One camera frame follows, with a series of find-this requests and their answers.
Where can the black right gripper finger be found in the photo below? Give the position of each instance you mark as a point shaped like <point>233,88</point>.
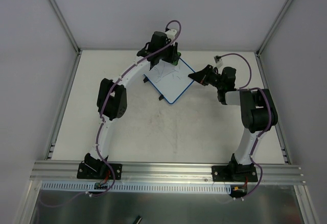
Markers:
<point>198,76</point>
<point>208,68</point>

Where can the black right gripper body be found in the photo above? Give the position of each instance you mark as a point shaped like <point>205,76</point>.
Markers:
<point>207,75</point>

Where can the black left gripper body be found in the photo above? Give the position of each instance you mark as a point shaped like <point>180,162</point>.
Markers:
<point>168,56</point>

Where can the green whiteboard eraser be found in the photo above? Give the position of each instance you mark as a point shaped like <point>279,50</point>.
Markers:
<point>175,58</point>

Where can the blue framed whiteboard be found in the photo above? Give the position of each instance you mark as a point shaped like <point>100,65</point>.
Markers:
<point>171,81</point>

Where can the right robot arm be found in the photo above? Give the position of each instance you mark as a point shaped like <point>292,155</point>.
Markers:
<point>258,115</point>

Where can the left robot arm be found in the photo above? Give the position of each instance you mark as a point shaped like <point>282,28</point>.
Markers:
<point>112,100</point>

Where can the small black object at bottom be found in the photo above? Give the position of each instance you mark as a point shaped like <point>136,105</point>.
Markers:
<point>137,220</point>

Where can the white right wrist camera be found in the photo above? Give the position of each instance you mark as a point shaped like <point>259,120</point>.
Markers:
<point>218,61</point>

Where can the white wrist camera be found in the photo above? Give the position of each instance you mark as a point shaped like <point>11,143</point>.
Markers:
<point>218,61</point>
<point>171,33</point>

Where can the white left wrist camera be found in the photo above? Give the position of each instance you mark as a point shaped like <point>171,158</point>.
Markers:
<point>171,33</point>

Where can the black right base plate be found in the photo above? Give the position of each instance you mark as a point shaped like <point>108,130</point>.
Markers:
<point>226,173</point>

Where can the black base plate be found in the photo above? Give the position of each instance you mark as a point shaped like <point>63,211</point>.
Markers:
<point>226,173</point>
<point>99,171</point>

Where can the right aluminium frame post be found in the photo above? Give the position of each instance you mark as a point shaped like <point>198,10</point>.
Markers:
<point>277,21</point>

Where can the aluminium frame post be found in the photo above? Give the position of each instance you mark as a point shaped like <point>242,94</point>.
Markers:
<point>64,25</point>
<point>277,21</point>

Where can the left aluminium frame post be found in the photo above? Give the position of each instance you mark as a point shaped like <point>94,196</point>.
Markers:
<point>64,25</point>

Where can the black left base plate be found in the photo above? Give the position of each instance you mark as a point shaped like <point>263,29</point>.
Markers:
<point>99,171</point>

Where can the left aluminium side rail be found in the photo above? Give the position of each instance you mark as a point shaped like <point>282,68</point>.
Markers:
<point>61,110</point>

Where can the aluminium front rail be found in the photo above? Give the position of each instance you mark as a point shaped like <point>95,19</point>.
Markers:
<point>180,173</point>

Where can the slotted cable duct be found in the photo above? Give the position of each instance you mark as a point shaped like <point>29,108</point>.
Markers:
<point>137,187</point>

